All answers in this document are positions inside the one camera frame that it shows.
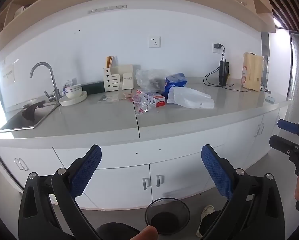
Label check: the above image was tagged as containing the dark brown cloth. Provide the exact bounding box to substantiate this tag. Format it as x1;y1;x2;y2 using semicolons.
22;100;46;121

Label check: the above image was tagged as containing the silver wall rail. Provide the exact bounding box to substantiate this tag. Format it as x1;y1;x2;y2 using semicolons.
88;4;127;14

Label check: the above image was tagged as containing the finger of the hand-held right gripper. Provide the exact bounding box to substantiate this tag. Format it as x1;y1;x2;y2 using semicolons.
269;135;299;156
277;119;299;142

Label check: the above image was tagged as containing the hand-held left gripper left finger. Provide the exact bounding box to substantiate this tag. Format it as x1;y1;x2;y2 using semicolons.
18;144;102;240

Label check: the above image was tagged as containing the person's right leg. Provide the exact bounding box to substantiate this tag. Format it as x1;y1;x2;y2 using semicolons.
199;210;230;240

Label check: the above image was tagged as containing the blue tissue pack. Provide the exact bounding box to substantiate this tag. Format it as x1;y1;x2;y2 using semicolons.
164;73;188;96

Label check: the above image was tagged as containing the clear plastic bag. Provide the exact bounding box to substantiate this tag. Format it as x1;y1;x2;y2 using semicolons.
135;69;168;96

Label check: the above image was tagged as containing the white plastic bag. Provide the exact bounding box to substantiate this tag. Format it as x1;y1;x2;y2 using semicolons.
167;87;215;109

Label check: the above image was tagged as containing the black mesh trash bin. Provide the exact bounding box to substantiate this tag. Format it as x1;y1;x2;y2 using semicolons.
145;197;190;235

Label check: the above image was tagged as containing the white paper notice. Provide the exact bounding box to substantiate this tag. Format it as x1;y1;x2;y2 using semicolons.
2;64;16;83

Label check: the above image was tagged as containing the clear wrapper with red dots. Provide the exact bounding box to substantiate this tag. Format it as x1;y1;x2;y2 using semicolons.
135;101;151;115

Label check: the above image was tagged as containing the white round tray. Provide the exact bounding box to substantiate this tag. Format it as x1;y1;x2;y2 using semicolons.
58;91;88;106

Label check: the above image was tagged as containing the beige desktop organizer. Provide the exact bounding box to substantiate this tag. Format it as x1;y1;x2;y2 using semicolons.
103;64;134;92

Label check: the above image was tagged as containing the silver faucet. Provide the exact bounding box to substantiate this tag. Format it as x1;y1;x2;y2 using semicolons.
30;62;61;103

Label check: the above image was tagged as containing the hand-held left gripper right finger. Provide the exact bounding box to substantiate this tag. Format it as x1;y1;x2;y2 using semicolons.
201;144;285;240

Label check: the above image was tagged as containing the beige paper bag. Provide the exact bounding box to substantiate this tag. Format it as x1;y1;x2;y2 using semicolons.
240;52;268;92

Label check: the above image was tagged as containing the beige snack packet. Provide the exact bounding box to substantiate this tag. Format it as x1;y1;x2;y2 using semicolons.
123;92;143;103

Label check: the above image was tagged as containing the red white toothpaste box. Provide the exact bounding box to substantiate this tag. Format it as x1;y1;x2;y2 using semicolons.
137;89;166;108

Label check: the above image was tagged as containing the person's left hand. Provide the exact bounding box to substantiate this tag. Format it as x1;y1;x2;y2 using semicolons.
128;226;158;240

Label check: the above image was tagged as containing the steel sink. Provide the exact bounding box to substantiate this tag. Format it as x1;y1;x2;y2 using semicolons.
0;99;61;133

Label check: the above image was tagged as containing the black charging device with cable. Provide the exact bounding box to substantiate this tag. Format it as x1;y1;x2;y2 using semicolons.
203;46;250;93

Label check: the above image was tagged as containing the black cylindrical device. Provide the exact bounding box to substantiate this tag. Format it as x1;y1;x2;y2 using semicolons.
219;59;230;86

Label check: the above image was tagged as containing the white shoe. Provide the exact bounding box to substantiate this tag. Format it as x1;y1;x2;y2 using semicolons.
196;205;215;238

